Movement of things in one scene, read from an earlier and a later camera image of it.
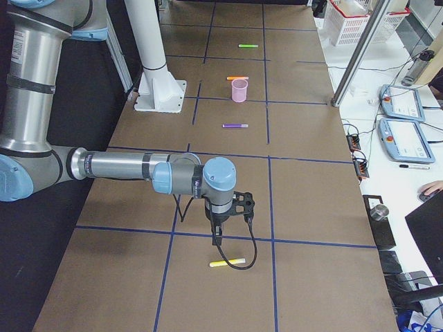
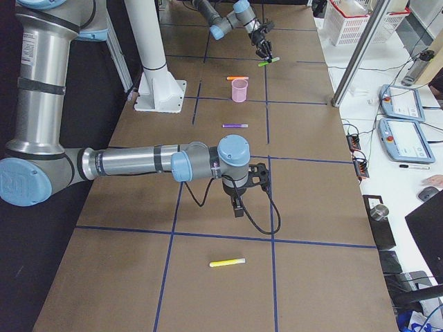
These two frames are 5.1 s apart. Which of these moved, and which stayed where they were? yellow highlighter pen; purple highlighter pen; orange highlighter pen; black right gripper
Moved: black right gripper
Stayed: purple highlighter pen; yellow highlighter pen; orange highlighter pen
